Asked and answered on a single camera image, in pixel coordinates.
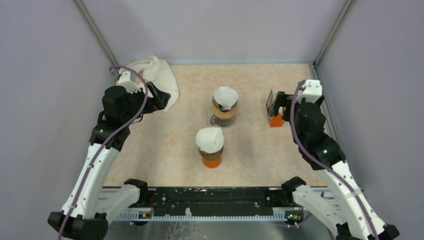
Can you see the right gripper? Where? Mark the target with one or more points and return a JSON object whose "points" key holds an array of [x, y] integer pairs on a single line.
{"points": [[281, 98]]}

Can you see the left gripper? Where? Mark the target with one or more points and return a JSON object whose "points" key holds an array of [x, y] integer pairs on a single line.
{"points": [[159, 101]]}

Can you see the orange coffee filter box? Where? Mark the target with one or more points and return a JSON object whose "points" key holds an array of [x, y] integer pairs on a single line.
{"points": [[275, 105]]}

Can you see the white paper coffee filter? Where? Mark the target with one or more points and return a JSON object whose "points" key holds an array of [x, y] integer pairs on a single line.
{"points": [[226, 95]]}

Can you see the clear glass dripper cone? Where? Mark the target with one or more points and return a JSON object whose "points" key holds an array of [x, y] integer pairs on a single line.
{"points": [[223, 107]]}

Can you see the orange glass flask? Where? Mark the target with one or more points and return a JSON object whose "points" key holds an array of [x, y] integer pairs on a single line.
{"points": [[212, 163]]}

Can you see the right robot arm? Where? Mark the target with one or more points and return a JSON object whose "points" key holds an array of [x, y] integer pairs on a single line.
{"points": [[354, 218]]}

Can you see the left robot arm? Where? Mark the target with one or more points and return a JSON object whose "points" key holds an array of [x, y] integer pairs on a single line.
{"points": [[84, 216]]}

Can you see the white cloth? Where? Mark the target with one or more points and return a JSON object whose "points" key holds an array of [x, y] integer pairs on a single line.
{"points": [[158, 72]]}

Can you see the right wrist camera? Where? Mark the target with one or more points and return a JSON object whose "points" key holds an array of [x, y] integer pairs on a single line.
{"points": [[311, 91]]}

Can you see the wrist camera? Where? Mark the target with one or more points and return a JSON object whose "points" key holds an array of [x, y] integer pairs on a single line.
{"points": [[128, 80], [311, 91]]}

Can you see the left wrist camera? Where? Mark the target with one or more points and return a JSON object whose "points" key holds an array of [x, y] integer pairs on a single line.
{"points": [[128, 80]]}

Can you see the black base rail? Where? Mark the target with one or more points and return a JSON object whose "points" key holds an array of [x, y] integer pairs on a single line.
{"points": [[214, 201]]}

